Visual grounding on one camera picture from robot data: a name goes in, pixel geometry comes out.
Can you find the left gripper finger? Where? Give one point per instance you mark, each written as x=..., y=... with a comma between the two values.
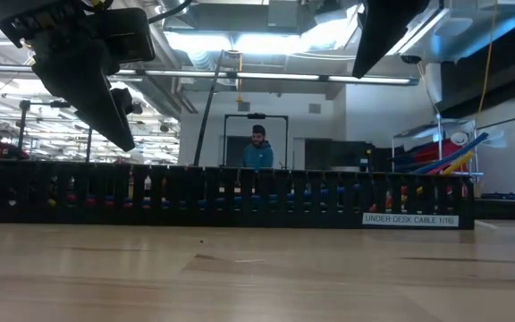
x=124, y=102
x=92, y=98

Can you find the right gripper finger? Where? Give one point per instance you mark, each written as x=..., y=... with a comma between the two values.
x=382, y=31

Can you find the long black zip tie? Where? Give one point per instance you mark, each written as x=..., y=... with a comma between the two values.
x=208, y=107

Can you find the yellow gripper tag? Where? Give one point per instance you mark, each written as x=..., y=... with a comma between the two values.
x=98, y=3

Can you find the long ceiling light bar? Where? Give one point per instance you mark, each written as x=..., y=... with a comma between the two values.
x=275, y=76

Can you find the black equipment cabinet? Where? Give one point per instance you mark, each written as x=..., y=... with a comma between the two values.
x=351, y=154

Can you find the red storage bin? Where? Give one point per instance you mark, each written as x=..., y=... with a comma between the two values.
x=436, y=152

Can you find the person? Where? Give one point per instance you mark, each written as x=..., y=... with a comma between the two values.
x=257, y=154

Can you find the white floor lamp shades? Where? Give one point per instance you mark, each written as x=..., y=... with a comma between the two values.
x=496, y=138

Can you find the black ceiling dome camera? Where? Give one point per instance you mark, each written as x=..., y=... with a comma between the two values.
x=411, y=59

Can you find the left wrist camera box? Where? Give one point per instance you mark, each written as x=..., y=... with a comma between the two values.
x=128, y=36

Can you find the wide black gantry frame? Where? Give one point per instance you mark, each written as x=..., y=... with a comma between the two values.
x=22, y=125

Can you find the tall black gantry frame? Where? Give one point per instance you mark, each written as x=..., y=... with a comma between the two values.
x=256, y=116

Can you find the black aluminium table frame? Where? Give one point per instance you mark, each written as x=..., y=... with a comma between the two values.
x=508, y=208

